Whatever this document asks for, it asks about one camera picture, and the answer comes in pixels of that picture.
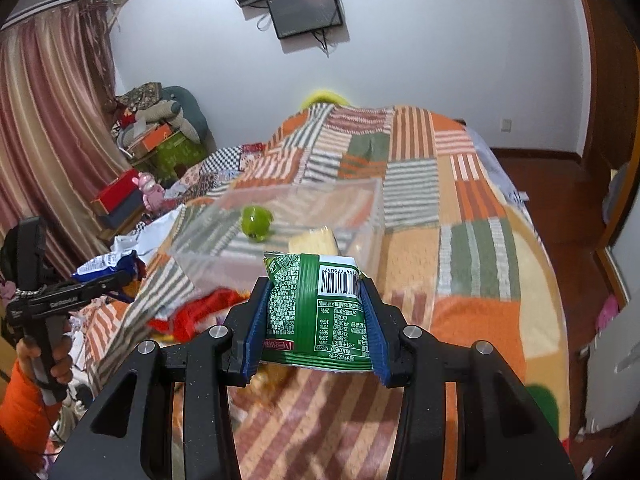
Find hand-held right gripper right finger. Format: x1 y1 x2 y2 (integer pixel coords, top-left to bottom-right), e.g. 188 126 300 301
359 276 581 480

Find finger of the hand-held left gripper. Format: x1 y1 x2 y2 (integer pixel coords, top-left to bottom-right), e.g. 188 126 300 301
10 267 133 313

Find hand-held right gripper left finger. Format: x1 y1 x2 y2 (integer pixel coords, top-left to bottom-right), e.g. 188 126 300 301
50 276 273 480

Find blue snack packet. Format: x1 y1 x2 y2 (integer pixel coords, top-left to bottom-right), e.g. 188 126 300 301
71 251 146 302

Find green snack packet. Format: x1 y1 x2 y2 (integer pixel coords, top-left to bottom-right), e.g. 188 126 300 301
263 252 376 373

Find clear plastic container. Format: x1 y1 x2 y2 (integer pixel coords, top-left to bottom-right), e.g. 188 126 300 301
170 177 386 301

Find person's left forearm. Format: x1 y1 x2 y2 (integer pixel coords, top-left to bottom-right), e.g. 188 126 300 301
0 359 58 472

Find person's left hand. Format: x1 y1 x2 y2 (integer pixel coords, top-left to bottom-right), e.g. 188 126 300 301
15 322 76 392

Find red snack packet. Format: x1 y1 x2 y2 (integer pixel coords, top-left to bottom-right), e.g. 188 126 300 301
147 287 251 342

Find white plastic bag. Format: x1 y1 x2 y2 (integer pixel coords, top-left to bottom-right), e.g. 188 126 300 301
112 210 182 262

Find red gift box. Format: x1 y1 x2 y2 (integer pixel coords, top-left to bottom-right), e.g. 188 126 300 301
91 169 142 214

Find striped patchwork blanket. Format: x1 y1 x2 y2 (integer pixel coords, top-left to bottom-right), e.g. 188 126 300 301
75 102 571 480

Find yellow snack packet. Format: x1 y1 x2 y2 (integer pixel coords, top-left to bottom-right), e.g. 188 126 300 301
287 226 341 257

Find green round fruit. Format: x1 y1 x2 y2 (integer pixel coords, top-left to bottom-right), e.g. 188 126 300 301
241 205 275 239

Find striped brown curtain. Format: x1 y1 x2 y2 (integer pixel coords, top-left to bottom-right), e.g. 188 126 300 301
0 0 135 286

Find pink plush toy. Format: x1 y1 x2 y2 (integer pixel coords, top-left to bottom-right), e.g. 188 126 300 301
136 172 167 211

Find orange cardboard box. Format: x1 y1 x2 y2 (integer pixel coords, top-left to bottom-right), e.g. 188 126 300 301
126 125 184 159

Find checkered patchwork quilt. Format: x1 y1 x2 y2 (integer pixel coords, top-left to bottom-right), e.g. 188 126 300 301
177 142 267 198

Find patterned dark cushion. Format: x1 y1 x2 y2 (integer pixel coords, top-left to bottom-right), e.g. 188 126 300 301
114 81 167 112

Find grey bed sheet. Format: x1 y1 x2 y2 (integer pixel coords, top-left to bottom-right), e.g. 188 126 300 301
465 122 532 207

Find grey rounded object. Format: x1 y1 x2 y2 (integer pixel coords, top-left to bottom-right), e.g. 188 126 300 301
584 302 640 432

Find small black monitor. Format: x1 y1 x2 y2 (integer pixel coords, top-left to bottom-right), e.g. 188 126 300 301
266 0 346 41

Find brown wooden wardrobe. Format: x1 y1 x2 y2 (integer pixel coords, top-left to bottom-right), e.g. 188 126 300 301
567 0 640 171

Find black monitor cable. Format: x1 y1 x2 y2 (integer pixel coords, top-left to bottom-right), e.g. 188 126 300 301
312 27 335 58

